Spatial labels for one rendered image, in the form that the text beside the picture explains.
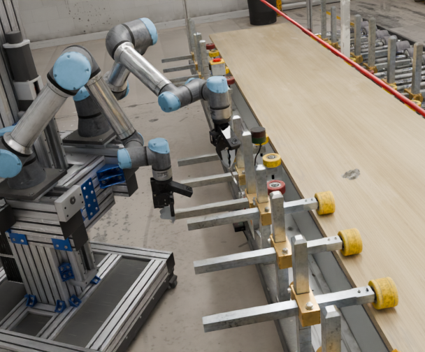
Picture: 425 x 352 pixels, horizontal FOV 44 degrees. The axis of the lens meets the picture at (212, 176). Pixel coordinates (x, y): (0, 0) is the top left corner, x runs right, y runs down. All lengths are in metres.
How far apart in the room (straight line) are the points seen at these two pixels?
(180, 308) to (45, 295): 0.71
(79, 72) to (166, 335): 1.52
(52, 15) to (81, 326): 7.91
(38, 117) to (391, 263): 1.25
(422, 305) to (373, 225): 0.40
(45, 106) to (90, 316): 1.22
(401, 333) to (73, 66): 1.27
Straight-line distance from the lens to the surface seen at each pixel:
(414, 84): 3.12
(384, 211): 1.94
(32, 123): 1.92
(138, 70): 2.02
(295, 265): 1.40
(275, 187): 2.08
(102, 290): 2.86
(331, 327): 1.21
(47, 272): 2.70
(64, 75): 1.82
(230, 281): 3.07
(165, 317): 2.92
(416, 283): 1.63
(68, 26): 10.05
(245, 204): 2.10
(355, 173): 2.16
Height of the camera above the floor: 1.93
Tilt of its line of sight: 27 degrees down
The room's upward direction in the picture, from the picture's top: 8 degrees counter-clockwise
